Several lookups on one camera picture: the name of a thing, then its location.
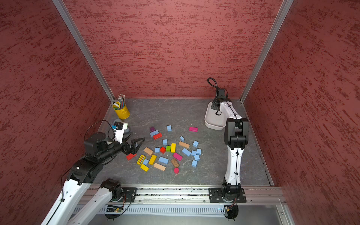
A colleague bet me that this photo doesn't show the yellow long block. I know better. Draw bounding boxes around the yellow long block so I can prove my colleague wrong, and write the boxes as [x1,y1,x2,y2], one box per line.
[149,155,157,165]

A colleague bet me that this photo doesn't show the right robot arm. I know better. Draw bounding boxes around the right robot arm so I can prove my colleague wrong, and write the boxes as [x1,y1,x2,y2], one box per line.
[204,97,249,201]

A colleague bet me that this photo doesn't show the striped yellow block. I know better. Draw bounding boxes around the striped yellow block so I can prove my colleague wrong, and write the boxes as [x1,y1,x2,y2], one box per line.
[137,155,146,166]

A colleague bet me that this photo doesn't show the tan block left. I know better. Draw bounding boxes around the tan block left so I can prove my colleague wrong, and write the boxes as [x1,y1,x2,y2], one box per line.
[144,147,154,156]

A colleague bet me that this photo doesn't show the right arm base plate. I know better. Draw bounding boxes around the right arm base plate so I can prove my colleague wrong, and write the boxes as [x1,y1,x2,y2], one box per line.
[208,187,247,203]

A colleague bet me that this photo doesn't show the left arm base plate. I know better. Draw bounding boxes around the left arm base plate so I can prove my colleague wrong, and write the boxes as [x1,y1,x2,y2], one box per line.
[97,186,137,204]

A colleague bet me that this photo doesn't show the grey glasses case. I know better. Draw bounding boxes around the grey glasses case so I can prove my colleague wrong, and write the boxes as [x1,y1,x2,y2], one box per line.
[113,118,130,133]

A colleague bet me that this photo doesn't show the red long block upper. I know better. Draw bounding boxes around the red long block upper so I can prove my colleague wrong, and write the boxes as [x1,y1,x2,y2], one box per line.
[153,133,162,140]

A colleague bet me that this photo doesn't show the magenta block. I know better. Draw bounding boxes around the magenta block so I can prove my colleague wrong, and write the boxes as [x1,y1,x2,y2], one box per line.
[189,127,198,132]
[173,153,182,161]

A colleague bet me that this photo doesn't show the tan block right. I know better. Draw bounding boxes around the tan block right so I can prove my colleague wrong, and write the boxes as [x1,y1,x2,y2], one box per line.
[179,141,190,149]

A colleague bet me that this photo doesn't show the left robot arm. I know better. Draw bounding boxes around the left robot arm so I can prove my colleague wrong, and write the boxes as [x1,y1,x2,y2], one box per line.
[42,132,145,225]

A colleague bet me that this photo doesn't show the magenta block centre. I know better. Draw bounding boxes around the magenta block centre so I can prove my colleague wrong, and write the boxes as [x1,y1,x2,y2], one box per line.
[173,153,182,161]

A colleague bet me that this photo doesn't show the blue cube right lowest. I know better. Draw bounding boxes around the blue cube right lowest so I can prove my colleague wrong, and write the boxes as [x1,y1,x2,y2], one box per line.
[191,160,198,167]

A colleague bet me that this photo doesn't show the tan long block bottom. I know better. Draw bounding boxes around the tan long block bottom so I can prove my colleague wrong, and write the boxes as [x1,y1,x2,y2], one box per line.
[153,163,166,171]

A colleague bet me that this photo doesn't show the yellow block bottom left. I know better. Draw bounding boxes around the yellow block bottom left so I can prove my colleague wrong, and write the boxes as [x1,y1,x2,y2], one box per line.
[140,164,149,172]

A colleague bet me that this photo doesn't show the white plastic tub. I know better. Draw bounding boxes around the white plastic tub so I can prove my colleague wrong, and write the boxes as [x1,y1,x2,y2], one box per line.
[204,102,227,131]

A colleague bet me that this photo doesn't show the yellow upright block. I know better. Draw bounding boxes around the yellow upright block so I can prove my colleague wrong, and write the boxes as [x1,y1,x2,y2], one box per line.
[171,143,176,153]

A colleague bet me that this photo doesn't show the pencils in bucket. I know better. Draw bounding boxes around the pencils in bucket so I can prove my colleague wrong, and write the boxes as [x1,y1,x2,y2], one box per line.
[112,94,125,110]

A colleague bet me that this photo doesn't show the red block left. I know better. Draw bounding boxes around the red block left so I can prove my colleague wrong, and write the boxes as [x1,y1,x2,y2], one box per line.
[126,153,137,160]

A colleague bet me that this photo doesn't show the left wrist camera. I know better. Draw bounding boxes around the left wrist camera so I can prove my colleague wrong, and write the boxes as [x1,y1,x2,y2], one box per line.
[112,121,128,143]

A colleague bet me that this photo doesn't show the yellow pencil bucket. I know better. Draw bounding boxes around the yellow pencil bucket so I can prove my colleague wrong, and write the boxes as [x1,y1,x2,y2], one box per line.
[112,102,130,120]

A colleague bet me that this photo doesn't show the dark wood block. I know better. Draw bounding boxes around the dark wood block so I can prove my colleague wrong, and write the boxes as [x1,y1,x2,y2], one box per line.
[171,158,180,168]

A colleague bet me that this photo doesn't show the aluminium front rail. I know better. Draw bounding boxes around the aluminium front rail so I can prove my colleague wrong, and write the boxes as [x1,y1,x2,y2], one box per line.
[60,185,286,204]

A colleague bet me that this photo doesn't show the magenta block top right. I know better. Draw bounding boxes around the magenta block top right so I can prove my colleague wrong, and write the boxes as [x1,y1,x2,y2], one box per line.
[189,127,198,132]

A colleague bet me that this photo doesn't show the long blue block upper-left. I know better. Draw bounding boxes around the long blue block upper-left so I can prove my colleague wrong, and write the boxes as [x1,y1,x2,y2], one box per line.
[150,130,159,137]

